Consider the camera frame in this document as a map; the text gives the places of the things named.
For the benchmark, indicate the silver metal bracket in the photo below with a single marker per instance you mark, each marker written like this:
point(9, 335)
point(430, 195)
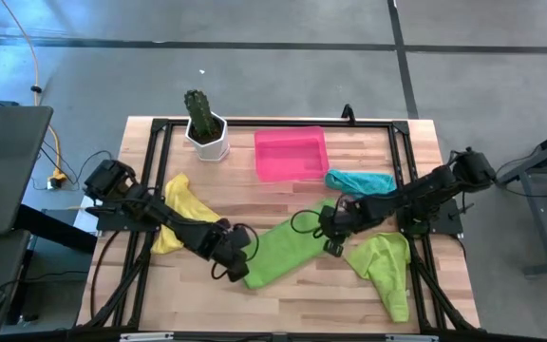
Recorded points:
point(411, 338)
point(145, 337)

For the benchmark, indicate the green cactus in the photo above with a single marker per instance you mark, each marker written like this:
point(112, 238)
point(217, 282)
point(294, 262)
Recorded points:
point(197, 111)

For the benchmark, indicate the yellow power plug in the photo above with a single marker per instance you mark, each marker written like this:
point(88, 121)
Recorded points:
point(57, 180)

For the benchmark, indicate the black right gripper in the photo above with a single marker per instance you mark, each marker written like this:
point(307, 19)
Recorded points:
point(345, 218)

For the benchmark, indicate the black clamp hook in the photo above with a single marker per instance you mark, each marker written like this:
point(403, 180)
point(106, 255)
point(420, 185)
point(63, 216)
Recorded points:
point(348, 114)

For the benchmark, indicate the dark grey desk top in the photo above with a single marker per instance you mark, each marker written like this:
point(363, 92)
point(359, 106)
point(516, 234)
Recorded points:
point(7, 166)

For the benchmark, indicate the white paper sheet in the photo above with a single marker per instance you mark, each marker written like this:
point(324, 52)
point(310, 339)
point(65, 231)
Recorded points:
point(82, 221)

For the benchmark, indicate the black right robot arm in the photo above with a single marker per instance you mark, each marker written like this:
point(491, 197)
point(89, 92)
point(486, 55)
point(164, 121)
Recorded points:
point(420, 190)

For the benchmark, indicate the teal microfiber towel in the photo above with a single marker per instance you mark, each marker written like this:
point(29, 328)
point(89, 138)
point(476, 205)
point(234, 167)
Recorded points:
point(364, 183)

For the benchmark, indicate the black aluminium table frame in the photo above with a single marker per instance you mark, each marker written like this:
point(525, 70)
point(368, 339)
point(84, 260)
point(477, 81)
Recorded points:
point(278, 123)

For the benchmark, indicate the yellow microfiber towel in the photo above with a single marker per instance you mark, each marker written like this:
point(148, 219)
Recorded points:
point(185, 198)

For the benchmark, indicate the pink plastic basket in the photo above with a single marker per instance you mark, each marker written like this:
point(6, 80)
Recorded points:
point(292, 157)

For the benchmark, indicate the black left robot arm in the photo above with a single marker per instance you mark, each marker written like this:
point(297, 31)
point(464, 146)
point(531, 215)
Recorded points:
point(178, 223)

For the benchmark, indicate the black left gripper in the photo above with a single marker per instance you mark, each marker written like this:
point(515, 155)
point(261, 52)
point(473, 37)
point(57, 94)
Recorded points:
point(216, 244)

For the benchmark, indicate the lime green microfiber towel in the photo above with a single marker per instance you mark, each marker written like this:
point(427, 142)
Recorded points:
point(382, 271)

